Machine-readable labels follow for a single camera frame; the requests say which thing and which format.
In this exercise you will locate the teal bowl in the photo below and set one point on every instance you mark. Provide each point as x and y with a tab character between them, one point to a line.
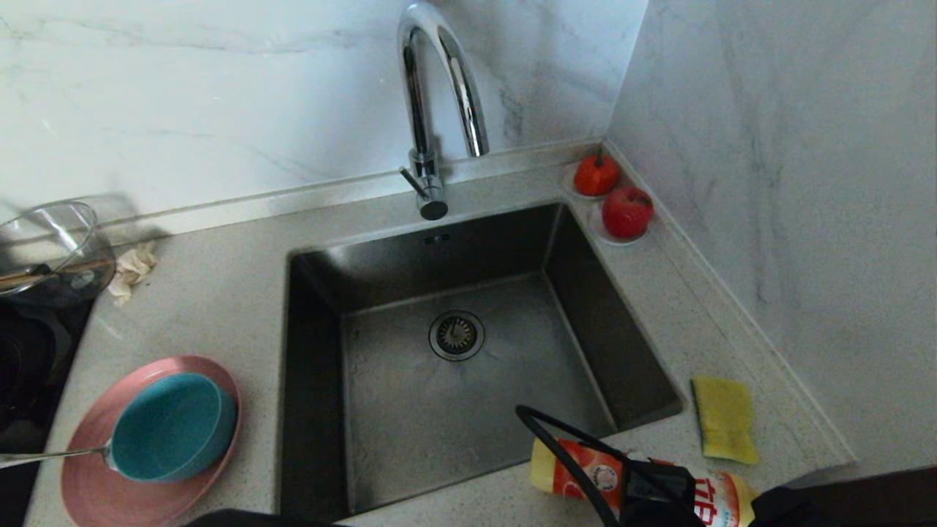
172	428

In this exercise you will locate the red apple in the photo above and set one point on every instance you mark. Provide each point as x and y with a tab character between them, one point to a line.
627	212

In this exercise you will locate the chrome gooseneck faucet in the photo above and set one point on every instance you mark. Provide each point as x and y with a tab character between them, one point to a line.
422	110

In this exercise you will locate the yellow green sponge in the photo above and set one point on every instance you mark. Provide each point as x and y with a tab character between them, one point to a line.
725	419

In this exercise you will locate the crumpled beige tissue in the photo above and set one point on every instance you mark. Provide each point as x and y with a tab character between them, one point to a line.
132	271

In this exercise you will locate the yellow capped dish soap bottle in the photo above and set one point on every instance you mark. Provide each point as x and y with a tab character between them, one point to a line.
596	476

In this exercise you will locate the stainless steel sink basin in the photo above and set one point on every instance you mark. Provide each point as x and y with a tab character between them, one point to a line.
439	410

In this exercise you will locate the brown wooden stick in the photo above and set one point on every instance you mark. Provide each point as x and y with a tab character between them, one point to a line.
44	275

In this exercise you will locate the black stove top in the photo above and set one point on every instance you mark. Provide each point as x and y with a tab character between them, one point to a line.
29	366

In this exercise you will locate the metal spoon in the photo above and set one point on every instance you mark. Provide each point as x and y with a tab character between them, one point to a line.
44	455

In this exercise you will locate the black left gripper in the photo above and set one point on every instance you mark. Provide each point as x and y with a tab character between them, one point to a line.
662	494

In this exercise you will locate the round metal drain strainer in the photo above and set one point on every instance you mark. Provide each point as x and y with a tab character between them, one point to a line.
456	335

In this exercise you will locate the pink plate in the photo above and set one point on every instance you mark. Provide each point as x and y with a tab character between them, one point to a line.
95	498

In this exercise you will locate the clear glass bowl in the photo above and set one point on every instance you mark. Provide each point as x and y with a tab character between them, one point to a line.
51	234

